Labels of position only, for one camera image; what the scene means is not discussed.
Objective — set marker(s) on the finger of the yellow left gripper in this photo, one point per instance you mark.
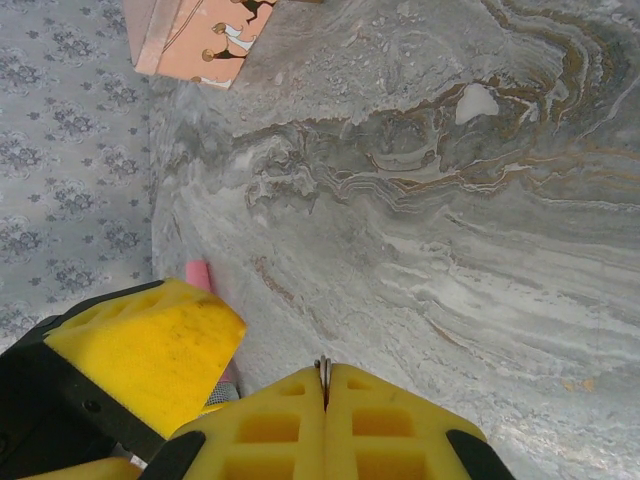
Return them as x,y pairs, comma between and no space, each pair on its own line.
150,345
80,470

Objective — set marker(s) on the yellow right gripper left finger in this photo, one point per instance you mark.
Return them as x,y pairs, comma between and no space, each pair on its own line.
280,425

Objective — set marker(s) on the pink toy microphone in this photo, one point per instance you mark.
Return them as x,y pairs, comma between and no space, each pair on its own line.
198,275

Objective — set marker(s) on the small silver key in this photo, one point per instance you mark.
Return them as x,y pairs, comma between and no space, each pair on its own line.
326,375

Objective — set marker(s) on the pink cartoon print box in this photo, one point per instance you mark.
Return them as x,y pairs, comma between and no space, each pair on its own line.
200,40

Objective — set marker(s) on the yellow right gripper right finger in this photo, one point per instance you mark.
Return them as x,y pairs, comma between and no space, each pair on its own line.
400,425

